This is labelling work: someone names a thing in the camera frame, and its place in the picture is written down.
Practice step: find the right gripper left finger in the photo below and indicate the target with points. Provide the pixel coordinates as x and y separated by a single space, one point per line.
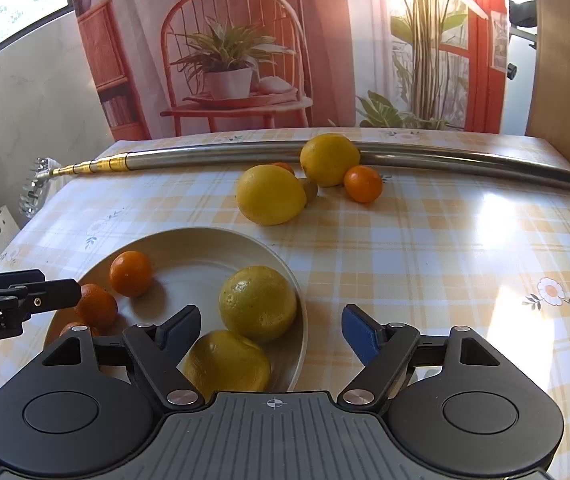
135 369

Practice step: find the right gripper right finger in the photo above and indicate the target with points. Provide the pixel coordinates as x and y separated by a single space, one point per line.
390 353

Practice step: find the orange tangerine with stem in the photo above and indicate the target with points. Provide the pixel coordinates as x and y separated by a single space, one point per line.
78 327

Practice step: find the yellow lemon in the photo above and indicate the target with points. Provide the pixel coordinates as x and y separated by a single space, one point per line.
223 361

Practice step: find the yellow-green lemon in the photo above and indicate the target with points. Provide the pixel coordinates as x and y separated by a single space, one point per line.
258 303

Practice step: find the cream round plate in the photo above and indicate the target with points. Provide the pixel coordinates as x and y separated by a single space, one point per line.
190 266

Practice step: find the telescopic steel gold pole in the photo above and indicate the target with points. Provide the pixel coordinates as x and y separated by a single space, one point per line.
371 153

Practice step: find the small green fruit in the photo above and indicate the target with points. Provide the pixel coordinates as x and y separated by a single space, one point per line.
310 187

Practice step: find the large yellow grapefruit front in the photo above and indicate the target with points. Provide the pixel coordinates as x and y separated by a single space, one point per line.
269 195

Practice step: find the large yellow grapefruit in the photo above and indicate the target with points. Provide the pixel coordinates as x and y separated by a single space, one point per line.
269 195
327 157

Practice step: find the large yellow grapefruit back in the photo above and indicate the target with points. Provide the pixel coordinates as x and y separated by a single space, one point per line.
327 157

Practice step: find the orange tangerine behind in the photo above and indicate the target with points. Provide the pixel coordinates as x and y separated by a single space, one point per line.
284 166

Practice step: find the printed room backdrop cloth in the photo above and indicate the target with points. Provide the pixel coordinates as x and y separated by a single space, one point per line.
175 67

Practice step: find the black device on stand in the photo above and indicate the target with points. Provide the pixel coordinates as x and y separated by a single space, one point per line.
523 17

